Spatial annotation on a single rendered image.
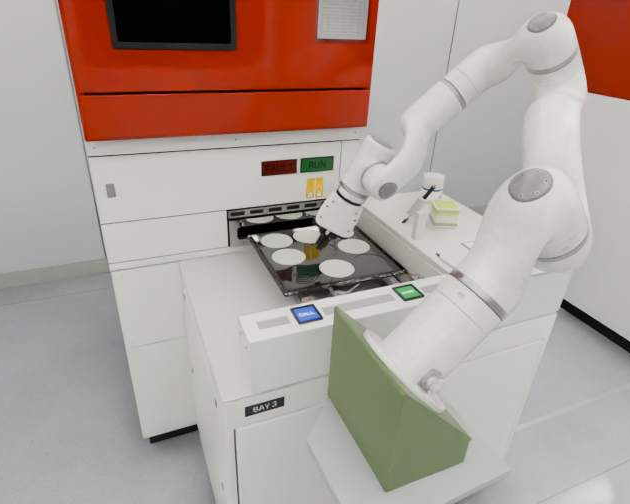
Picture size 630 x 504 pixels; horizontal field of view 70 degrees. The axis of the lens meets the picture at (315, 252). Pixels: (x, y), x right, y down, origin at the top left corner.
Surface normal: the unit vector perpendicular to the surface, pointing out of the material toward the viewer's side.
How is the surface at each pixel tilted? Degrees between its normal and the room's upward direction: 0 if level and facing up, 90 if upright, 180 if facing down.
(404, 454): 90
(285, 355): 90
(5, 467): 0
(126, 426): 0
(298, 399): 90
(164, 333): 90
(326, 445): 0
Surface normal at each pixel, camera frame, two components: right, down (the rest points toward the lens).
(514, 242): -0.72, 0.20
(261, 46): 0.39, 0.45
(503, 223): -0.88, 0.04
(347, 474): 0.04, -0.88
